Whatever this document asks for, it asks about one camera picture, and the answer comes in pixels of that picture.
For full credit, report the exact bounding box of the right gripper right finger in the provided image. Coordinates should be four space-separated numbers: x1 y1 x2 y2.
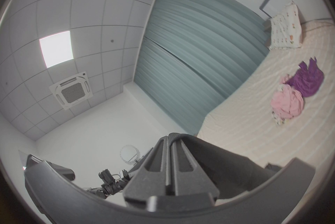
170 139 220 205

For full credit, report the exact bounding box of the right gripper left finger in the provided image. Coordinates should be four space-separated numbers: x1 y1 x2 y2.
123 136 169 209

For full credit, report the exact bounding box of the black T-shirt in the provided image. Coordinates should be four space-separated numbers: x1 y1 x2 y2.
167 132 284 193

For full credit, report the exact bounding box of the bed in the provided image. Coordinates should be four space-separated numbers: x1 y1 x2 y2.
196 0 335 179

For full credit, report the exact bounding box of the blue-green curtain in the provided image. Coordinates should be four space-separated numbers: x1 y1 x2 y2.
133 37 237 137
144 0 270 92

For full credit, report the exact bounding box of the white printed garment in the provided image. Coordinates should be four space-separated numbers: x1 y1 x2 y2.
272 85 286 125

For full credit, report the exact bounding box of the ceiling air conditioner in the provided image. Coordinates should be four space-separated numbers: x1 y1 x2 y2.
49 71 93 109

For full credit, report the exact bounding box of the purple satin garment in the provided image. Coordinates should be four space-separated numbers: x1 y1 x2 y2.
285 58 325 97

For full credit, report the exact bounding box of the ceiling light panel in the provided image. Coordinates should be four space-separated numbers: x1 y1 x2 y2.
39 31 73 69

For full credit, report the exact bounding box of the white printed pillow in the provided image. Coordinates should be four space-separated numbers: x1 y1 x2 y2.
268 0 303 50

